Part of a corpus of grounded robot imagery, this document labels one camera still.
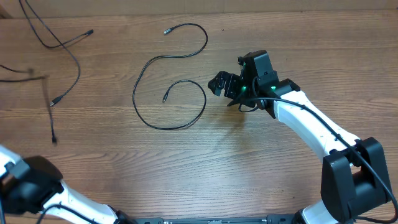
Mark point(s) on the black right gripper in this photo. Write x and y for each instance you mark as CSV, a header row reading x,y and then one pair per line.
x,y
231,81

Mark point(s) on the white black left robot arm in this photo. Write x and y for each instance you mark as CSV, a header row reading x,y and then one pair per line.
x,y
34,185

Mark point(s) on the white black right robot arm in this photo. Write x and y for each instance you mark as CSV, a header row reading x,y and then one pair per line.
x,y
355,177

